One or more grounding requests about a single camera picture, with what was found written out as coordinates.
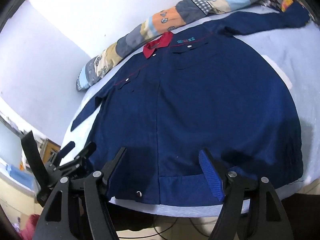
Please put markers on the light blue cloth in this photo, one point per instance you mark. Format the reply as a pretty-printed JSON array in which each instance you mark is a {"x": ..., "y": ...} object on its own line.
[{"x": 21, "y": 177}]

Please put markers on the navy blue work jacket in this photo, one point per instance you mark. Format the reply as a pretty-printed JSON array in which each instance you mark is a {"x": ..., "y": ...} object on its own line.
[{"x": 200, "y": 100}]

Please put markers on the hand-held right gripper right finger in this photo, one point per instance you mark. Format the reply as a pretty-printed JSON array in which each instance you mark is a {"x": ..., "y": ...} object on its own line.
[{"x": 211, "y": 175}]

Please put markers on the pink cloth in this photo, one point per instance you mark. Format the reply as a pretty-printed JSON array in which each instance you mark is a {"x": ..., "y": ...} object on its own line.
[{"x": 27, "y": 226}]

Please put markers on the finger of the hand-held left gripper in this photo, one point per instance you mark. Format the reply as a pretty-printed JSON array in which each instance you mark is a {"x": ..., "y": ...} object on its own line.
[
  {"x": 67, "y": 150},
  {"x": 86, "y": 152}
]

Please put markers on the rolled patchwork quilt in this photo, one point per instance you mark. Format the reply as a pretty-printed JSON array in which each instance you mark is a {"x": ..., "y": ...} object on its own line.
[{"x": 160, "y": 17}]

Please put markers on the light blue cloud blanket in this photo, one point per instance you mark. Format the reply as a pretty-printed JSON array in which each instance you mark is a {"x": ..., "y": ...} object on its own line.
[{"x": 287, "y": 55}]

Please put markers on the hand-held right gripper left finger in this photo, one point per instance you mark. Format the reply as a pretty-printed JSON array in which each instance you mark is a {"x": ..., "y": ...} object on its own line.
[{"x": 115, "y": 165}]

